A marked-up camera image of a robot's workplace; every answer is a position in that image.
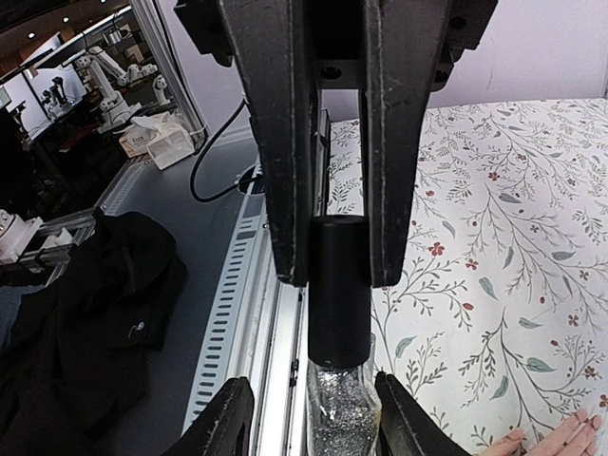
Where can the front aluminium slotted rail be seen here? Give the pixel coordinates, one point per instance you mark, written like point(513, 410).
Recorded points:
point(255, 320)

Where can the black jacket on table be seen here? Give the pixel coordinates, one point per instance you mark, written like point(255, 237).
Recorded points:
point(76, 358)

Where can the floral patterned table mat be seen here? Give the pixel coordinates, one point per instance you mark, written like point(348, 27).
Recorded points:
point(499, 320)

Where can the black nail polish cap brush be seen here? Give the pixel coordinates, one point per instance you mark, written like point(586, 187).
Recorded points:
point(339, 292)

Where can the white tissue box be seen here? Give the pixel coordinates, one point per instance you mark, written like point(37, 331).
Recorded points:
point(162, 137)

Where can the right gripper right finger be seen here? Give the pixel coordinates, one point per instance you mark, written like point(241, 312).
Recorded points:
point(409, 50)

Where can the left aluminium frame post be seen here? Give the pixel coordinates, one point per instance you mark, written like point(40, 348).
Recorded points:
point(156, 34)

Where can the person's bare hand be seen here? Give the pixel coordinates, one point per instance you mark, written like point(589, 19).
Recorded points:
point(575, 436)

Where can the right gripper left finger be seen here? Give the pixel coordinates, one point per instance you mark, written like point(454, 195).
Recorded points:
point(267, 41)

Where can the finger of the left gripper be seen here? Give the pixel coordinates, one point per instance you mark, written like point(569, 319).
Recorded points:
point(224, 427)
point(405, 428)

